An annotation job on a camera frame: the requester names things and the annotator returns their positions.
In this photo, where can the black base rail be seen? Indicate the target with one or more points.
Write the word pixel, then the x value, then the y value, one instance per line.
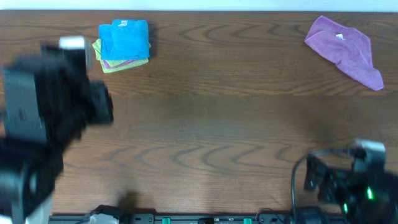
pixel 108 214

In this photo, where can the green folded cloth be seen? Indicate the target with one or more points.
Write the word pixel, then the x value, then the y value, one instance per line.
pixel 97 45
pixel 111 70

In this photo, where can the bottom green folded cloth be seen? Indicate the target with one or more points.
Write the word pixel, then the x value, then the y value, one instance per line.
pixel 111 70

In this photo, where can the purple folded cloth in stack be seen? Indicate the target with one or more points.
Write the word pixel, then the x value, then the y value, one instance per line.
pixel 117 63

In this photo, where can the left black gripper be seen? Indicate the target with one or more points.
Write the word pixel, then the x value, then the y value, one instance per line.
pixel 83 101

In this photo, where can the purple crumpled cloth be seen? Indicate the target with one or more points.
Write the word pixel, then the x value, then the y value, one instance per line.
pixel 346 47

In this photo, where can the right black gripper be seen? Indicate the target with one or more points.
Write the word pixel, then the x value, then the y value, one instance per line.
pixel 325 175

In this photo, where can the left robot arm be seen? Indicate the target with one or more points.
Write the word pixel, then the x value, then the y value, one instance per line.
pixel 28 174

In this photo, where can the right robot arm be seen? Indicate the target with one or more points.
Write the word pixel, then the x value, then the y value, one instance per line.
pixel 367 213

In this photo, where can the top green folded cloth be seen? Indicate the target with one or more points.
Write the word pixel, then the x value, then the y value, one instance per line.
pixel 97 45

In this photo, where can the blue microfibre cloth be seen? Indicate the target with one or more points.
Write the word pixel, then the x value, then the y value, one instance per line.
pixel 124 40

